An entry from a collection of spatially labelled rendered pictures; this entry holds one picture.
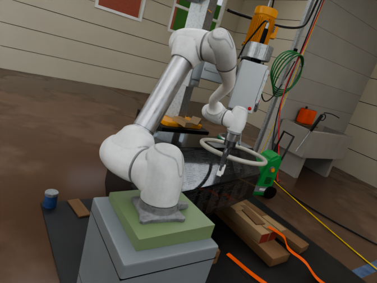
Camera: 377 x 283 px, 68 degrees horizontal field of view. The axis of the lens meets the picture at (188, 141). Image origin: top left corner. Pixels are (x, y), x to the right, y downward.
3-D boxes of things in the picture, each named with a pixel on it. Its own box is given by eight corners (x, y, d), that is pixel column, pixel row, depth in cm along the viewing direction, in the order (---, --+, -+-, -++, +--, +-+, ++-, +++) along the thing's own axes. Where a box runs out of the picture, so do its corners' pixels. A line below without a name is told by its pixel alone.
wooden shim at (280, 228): (261, 217, 294) (261, 216, 294) (266, 216, 300) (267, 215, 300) (280, 232, 276) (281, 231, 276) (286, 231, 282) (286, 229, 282)
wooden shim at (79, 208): (67, 201, 241) (67, 200, 240) (78, 199, 248) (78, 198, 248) (79, 218, 225) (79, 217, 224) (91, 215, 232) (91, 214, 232)
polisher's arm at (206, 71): (171, 73, 276) (177, 47, 269) (167, 69, 308) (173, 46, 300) (239, 91, 295) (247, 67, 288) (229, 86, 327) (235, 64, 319)
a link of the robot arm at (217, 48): (242, 55, 132) (217, 51, 138) (238, 22, 117) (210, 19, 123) (230, 76, 127) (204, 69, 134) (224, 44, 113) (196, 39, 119)
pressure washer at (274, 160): (260, 186, 399) (282, 128, 374) (274, 199, 368) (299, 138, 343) (239, 183, 386) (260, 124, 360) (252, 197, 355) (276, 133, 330)
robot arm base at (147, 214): (194, 221, 111) (197, 209, 110) (140, 224, 102) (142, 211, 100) (178, 197, 127) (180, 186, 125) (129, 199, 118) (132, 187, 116)
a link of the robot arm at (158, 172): (163, 213, 101) (174, 157, 95) (126, 193, 110) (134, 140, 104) (186, 199, 115) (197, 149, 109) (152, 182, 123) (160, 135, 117)
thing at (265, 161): (201, 136, 223) (202, 133, 222) (261, 155, 220) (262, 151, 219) (196, 150, 175) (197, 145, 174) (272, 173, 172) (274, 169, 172)
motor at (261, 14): (240, 45, 313) (253, 7, 302) (267, 53, 312) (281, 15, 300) (242, 43, 287) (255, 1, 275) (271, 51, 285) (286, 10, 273)
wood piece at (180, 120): (172, 120, 291) (173, 115, 289) (180, 120, 298) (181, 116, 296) (184, 127, 277) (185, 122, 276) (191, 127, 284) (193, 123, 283)
